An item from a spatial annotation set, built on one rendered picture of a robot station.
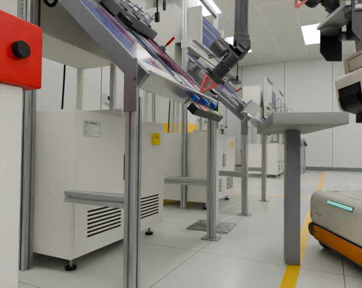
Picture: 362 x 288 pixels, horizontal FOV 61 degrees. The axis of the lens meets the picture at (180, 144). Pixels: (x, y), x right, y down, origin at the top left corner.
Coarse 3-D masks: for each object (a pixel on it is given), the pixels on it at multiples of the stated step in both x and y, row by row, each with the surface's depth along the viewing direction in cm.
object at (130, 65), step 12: (132, 60) 99; (132, 72) 98; (132, 84) 98; (132, 96) 98; (132, 108) 98; (216, 108) 169; (168, 180) 177; (180, 180) 173; (192, 180) 169; (204, 180) 166; (72, 192) 109; (84, 192) 107; (96, 192) 108; (96, 204) 104; (108, 204) 102; (120, 204) 100; (216, 240) 161
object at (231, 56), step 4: (228, 48) 128; (224, 52) 127; (228, 52) 127; (232, 52) 128; (220, 56) 129; (228, 56) 126; (232, 56) 126; (236, 56) 127; (224, 60) 127; (228, 60) 126; (232, 60) 126; (236, 60) 126; (228, 64) 127; (232, 64) 127
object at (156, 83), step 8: (152, 72) 103; (152, 80) 106; (160, 80) 110; (168, 80) 113; (144, 88) 107; (152, 88) 110; (160, 88) 114; (168, 88) 118; (176, 88) 122; (184, 88) 126; (168, 96) 122; (176, 96) 127; (184, 96) 132; (200, 96) 142; (208, 104) 156
